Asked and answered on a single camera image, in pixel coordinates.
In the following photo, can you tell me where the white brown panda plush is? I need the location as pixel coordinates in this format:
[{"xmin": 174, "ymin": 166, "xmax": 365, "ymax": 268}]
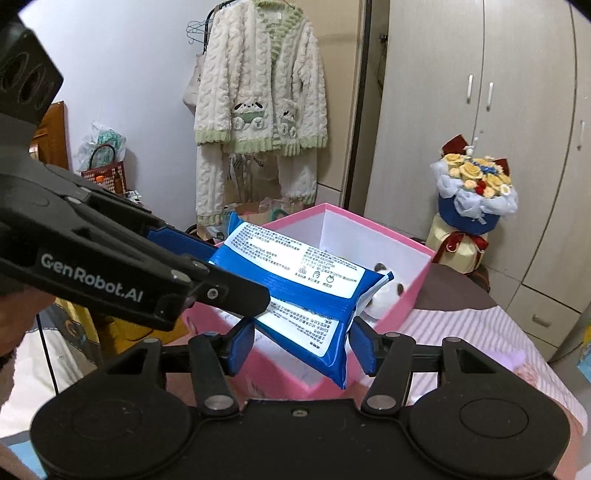
[{"xmin": 361, "ymin": 277, "xmax": 406, "ymax": 324}]

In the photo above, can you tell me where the blue wet wipes pack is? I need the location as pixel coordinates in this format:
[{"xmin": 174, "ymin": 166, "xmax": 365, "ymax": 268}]
[{"xmin": 211, "ymin": 211, "xmax": 394, "ymax": 388}]

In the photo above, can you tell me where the person's hand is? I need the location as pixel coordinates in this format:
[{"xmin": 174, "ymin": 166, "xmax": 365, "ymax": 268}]
[{"xmin": 0, "ymin": 287, "xmax": 55, "ymax": 367}]

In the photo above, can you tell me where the pink cardboard storage box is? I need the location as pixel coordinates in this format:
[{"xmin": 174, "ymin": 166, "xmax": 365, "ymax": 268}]
[{"xmin": 212, "ymin": 204, "xmax": 434, "ymax": 399}]

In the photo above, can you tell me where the wooden side cabinet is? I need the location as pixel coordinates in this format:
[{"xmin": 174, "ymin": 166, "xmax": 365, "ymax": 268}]
[{"xmin": 29, "ymin": 101, "xmax": 69, "ymax": 170}]

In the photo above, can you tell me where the striped pink bed sheet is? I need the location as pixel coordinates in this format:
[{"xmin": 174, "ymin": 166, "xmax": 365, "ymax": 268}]
[{"xmin": 161, "ymin": 264, "xmax": 590, "ymax": 480}]

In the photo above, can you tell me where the cream gift box red ribbon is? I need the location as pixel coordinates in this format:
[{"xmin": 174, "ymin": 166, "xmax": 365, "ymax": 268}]
[{"xmin": 426, "ymin": 214, "xmax": 489, "ymax": 274}]

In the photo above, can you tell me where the cream knit cardigan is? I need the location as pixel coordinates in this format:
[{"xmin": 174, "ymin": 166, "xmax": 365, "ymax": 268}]
[{"xmin": 193, "ymin": 1, "xmax": 329, "ymax": 226}]

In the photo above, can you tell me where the flower bouquet blue wrap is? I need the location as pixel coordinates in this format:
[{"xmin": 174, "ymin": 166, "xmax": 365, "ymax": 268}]
[{"xmin": 431, "ymin": 134, "xmax": 518, "ymax": 235}]

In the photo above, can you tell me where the beige wardrobe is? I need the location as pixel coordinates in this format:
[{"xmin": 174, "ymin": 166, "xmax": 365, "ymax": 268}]
[{"xmin": 365, "ymin": 1, "xmax": 580, "ymax": 355}]

